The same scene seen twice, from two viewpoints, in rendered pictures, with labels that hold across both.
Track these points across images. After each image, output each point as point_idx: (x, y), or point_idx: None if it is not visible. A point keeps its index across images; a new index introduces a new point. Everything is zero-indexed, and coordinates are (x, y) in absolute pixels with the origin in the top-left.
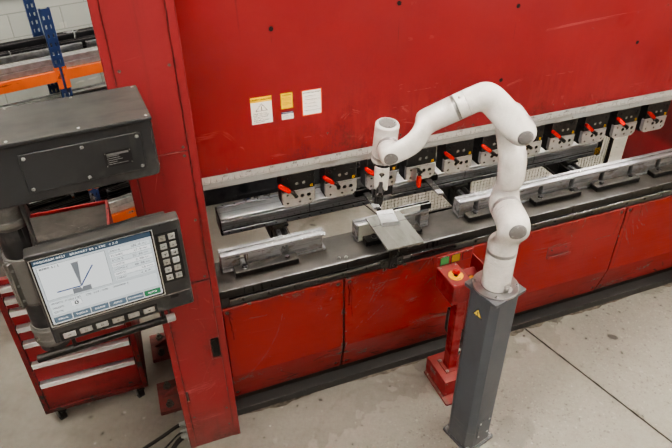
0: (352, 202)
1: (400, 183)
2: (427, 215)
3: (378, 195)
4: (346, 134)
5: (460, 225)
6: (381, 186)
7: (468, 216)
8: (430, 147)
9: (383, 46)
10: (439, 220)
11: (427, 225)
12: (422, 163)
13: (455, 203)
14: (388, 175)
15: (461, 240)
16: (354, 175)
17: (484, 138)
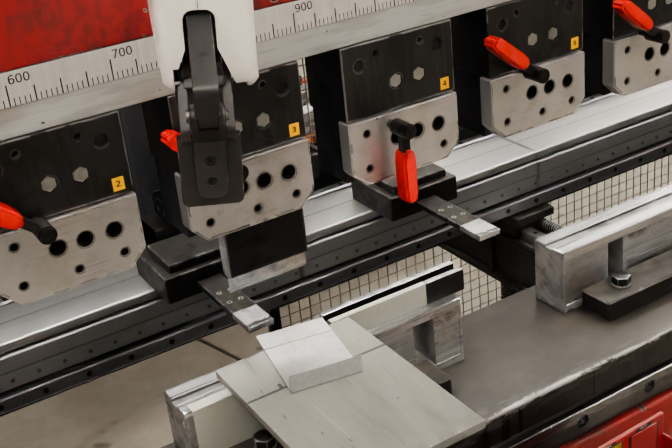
0: (166, 329)
1: (331, 231)
2: (458, 320)
3: (197, 116)
4: None
5: (584, 337)
6: (207, 42)
7: (603, 298)
8: (428, 25)
9: None
10: (501, 334)
11: (464, 360)
12: (407, 99)
13: (544, 261)
14: None
15: (601, 393)
16: (122, 179)
17: None
